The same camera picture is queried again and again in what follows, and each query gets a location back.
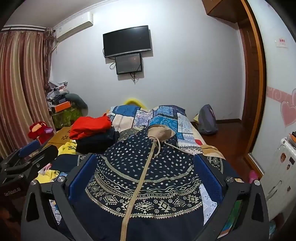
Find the dark navy folded garment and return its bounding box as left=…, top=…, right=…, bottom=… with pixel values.
left=76, top=127, right=119, bottom=155

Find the small black wall monitor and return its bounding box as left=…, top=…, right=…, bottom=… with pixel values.
left=115, top=53, right=142, bottom=75

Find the white cabinet with stickers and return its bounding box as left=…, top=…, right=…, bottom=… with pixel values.
left=260, top=137, right=295, bottom=220

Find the red folded garment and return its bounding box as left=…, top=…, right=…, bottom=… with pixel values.
left=69, top=115, right=111, bottom=140

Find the pink slipper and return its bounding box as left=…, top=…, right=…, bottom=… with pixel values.
left=248, top=170, right=259, bottom=184

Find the black wall television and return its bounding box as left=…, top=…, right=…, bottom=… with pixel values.
left=103, top=25, right=152, bottom=58

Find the white wall air conditioner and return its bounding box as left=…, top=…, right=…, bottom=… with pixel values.
left=56, top=12, right=93, bottom=43

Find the navy patterned hooded jacket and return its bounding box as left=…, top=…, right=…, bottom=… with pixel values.
left=73, top=125, right=205, bottom=240

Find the cluttered pile on table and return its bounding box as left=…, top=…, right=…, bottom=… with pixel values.
left=46, top=80, right=69, bottom=109

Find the yellow garment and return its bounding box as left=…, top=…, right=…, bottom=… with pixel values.
left=35, top=142, right=79, bottom=183

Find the grey purple backpack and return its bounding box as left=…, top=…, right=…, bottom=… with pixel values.
left=198, top=104, right=218, bottom=135

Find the wooden overhead cabinet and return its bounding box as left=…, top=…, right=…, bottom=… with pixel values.
left=202, top=0, right=247, bottom=23

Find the red plush toy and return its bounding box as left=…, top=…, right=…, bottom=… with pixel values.
left=28, top=121, right=54, bottom=144

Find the orange box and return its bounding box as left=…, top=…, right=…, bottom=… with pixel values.
left=55, top=101, right=71, bottom=113

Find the striped brown curtain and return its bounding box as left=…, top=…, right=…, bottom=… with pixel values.
left=1, top=28, right=55, bottom=158

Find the blue patchwork bed quilt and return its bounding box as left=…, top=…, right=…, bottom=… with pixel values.
left=101, top=104, right=226, bottom=160

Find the dark green bag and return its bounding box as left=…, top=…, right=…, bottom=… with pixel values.
left=65, top=93, right=88, bottom=116

